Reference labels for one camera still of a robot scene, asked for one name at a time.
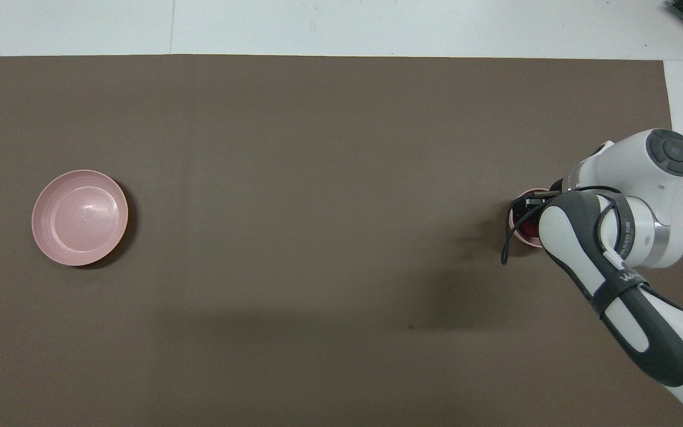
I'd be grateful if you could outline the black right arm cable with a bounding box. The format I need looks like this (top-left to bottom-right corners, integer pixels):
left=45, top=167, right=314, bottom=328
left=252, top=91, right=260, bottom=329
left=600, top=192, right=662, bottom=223
left=500, top=185, right=624, bottom=266

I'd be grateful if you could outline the pink plate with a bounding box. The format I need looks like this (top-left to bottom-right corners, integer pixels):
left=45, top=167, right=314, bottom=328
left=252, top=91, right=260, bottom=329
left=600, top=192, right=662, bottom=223
left=31, top=170, right=129, bottom=266

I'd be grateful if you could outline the pink bowl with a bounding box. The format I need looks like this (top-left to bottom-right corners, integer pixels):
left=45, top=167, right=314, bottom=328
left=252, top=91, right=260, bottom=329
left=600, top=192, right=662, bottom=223
left=508, top=189, right=551, bottom=248

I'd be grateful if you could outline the brown table mat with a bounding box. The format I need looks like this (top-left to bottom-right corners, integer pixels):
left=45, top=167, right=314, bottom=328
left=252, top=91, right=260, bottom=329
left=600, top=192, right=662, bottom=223
left=0, top=55, right=683, bottom=427

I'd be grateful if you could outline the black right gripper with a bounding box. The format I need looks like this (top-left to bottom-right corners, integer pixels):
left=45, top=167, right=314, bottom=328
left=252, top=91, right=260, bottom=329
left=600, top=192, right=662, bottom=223
left=513, top=181, right=569, bottom=230

